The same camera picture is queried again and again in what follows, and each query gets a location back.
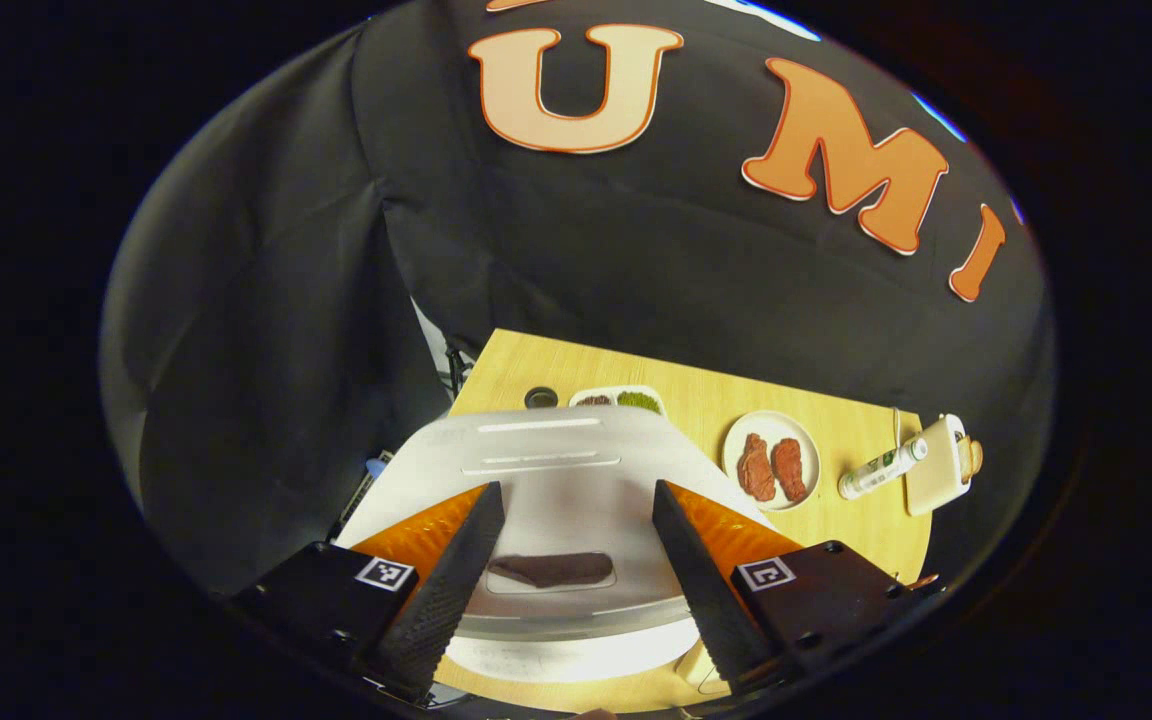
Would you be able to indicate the toasted bread slice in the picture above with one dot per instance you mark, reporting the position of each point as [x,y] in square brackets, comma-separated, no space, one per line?
[974,458]

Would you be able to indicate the black backdrop cloth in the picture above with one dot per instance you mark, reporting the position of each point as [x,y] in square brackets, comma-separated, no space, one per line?
[636,250]

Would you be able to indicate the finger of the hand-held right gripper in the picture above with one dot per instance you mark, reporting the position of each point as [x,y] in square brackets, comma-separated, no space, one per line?
[921,581]

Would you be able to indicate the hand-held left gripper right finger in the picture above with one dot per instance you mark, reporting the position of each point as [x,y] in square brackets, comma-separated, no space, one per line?
[701,600]

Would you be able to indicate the red meat piece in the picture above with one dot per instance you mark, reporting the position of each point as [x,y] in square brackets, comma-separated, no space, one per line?
[789,470]
[756,468]

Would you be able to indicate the blue oval object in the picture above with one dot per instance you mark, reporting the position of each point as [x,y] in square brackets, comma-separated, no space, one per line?
[377,468]

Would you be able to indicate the cream toaster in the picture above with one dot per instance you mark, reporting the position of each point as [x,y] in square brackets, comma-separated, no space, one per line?
[936,470]

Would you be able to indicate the round black table grommet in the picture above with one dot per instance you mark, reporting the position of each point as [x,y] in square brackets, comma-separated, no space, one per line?
[541,397]

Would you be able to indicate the white divided condiment dish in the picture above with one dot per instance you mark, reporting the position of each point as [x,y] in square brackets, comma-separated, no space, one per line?
[626,400]

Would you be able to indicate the clear plastic rice container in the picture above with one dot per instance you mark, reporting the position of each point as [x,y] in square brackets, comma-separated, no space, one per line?
[698,670]

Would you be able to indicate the white rice cooker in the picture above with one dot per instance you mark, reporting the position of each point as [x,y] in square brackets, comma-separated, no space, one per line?
[576,500]

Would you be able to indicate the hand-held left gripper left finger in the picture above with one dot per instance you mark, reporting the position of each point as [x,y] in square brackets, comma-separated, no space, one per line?
[451,595]

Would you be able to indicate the black tripod stand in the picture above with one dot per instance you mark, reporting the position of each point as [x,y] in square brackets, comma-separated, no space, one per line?
[456,370]

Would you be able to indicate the round white plate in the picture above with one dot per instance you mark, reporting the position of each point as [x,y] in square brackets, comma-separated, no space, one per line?
[806,430]

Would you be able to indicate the white green-capped drink bottle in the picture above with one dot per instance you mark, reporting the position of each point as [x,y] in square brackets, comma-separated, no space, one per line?
[876,472]

